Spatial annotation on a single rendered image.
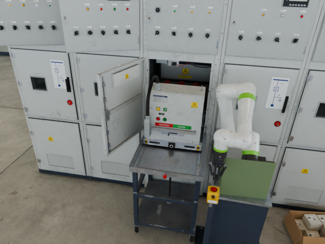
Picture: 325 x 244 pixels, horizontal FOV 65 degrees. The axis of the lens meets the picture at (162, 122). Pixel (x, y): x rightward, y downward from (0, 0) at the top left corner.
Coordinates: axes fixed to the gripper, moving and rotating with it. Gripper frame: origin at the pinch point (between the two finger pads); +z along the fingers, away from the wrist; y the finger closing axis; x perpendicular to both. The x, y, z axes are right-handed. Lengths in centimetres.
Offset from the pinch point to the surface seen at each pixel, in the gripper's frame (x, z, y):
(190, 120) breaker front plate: -53, -17, 23
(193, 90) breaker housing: -64, -40, 23
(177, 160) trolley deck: -36.2, 14.5, 30.9
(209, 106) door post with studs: -87, -16, 7
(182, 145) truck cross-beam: -51, 10, 28
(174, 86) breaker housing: -68, -40, 40
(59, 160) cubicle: -85, 74, 180
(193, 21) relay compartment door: -85, -92, 29
